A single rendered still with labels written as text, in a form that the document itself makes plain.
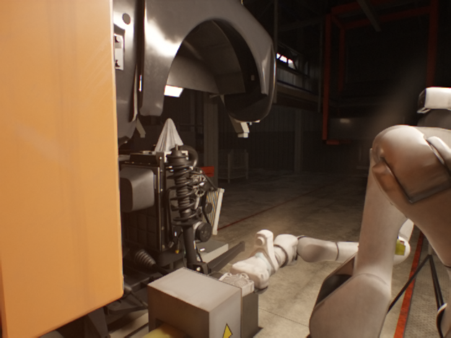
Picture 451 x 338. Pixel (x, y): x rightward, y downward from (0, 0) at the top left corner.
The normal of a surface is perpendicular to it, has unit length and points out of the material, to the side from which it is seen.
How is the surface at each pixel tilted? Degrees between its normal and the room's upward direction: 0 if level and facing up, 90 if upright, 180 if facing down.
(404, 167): 74
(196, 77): 90
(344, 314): 88
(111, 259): 90
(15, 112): 90
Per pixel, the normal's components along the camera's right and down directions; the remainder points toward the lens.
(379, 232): -0.43, 0.11
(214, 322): 0.81, 0.06
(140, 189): 0.54, 0.09
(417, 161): -0.57, -0.22
